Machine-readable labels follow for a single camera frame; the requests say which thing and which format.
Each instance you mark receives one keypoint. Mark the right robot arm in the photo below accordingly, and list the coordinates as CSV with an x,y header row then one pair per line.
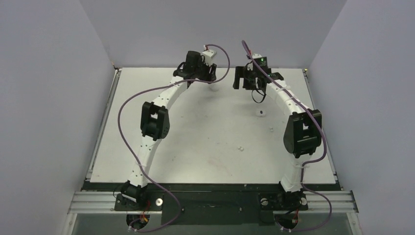
x,y
301,136

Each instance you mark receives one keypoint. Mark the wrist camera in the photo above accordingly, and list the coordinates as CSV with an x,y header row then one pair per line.
x,y
250,66
208,56

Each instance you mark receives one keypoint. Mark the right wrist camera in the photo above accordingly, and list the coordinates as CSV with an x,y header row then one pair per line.
x,y
250,66

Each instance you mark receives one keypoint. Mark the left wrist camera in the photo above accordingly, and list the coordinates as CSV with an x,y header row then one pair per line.
x,y
208,56

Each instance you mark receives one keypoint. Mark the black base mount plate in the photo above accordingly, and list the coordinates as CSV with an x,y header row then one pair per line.
x,y
284,215

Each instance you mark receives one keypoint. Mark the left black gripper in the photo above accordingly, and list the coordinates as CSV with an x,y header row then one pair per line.
x,y
211,71

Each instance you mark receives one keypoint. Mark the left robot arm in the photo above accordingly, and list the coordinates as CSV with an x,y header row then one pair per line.
x,y
155,123

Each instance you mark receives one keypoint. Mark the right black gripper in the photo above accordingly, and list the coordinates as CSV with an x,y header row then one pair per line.
x,y
245,77

